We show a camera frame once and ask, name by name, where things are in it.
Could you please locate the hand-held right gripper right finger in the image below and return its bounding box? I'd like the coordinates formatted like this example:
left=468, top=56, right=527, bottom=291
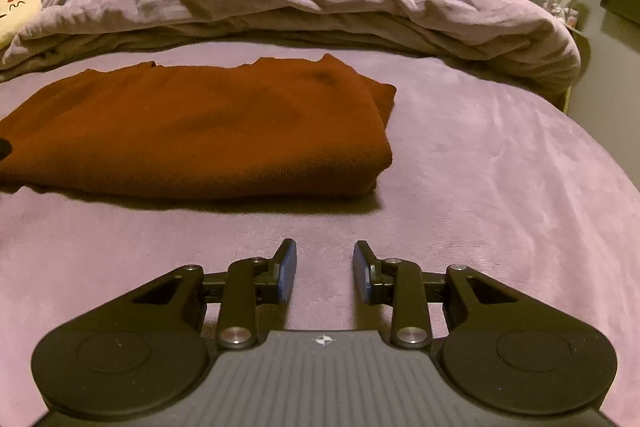
left=352, top=241, right=512, bottom=351

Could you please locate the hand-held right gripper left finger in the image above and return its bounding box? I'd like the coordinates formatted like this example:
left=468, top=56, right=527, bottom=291
left=131, top=238, right=299, bottom=351

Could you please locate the cream plush pillow with face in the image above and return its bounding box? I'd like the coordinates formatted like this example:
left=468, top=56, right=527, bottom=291
left=0, top=0, right=44, bottom=48

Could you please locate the grey purple duvet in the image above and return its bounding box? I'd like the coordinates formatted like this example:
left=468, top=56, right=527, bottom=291
left=0, top=0, right=582, bottom=96

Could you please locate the brown knit cardigan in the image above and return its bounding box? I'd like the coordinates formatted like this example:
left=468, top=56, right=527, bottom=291
left=0, top=54, right=397, bottom=201

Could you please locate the wooden nightstand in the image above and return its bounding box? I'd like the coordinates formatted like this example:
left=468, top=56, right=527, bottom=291
left=562, top=26, right=592, bottom=114

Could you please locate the purple bed sheet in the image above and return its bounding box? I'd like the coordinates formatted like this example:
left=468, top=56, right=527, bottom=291
left=0, top=41, right=640, bottom=425

